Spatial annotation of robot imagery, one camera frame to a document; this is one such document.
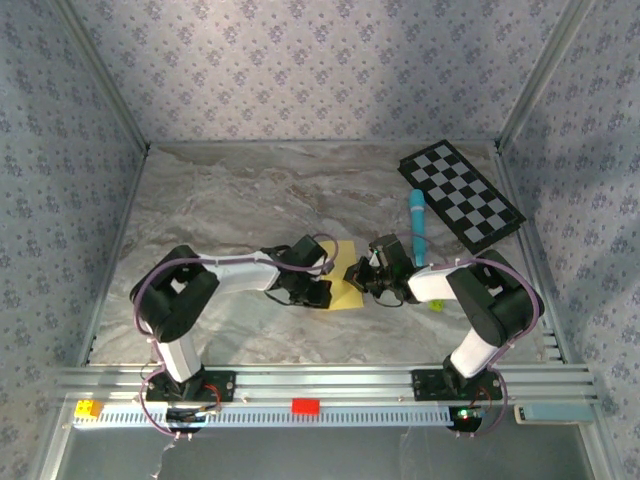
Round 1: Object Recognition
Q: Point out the yellow paper sheet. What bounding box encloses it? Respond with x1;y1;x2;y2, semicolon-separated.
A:
317;239;365;311

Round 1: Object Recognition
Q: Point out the turquoise plastic tool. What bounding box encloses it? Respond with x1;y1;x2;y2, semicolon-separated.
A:
407;188;430;269

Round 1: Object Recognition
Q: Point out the black grey checkerboard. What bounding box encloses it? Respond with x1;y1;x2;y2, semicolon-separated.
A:
397;139;528;249

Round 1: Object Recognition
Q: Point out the black controller board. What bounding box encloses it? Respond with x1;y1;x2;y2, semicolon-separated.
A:
164;407;221;434
447;405;489;434

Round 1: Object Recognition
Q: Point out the pale blue box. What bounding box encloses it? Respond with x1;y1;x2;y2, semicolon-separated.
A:
513;402;596;426

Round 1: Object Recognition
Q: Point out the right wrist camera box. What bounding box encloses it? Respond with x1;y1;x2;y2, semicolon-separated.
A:
368;234;407;271

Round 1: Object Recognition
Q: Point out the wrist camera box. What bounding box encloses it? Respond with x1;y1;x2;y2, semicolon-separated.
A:
289;235;330;270
368;234;407;271

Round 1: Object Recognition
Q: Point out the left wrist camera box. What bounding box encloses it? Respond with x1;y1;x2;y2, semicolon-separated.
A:
289;235;330;270

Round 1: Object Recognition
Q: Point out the long aluminium rail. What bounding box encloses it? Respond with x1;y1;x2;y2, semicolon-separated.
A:
54;364;599;406

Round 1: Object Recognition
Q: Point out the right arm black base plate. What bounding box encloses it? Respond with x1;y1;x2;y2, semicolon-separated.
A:
410;368;504;402

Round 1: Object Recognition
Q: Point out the white slotted cable duct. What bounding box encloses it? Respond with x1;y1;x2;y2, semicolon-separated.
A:
72;403;451;429

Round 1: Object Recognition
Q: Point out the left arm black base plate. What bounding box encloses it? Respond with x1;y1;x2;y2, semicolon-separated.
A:
144;370;237;404

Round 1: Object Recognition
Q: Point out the aluminium side rail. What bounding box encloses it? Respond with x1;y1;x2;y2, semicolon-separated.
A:
494;144;571;365
77;144;151;366

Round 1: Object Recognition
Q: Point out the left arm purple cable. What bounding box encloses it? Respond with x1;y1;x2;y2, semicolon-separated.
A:
132;233;334;441

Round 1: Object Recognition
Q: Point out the aluminium corner post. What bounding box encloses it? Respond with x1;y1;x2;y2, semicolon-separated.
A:
493;0;597;154
52;0;151;154

